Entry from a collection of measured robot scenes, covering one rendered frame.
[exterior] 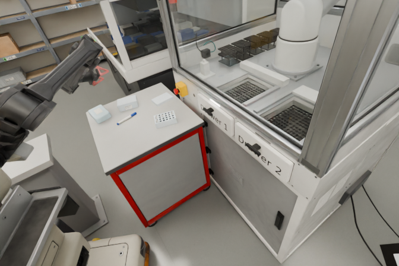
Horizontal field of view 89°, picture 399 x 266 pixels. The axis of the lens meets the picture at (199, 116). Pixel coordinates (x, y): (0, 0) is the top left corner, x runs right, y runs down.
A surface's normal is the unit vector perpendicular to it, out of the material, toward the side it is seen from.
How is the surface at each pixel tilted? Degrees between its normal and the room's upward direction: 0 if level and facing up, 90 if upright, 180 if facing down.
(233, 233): 0
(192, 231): 0
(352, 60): 90
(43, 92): 53
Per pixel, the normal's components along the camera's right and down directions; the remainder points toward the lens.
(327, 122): -0.83, 0.42
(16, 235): -0.12, -0.77
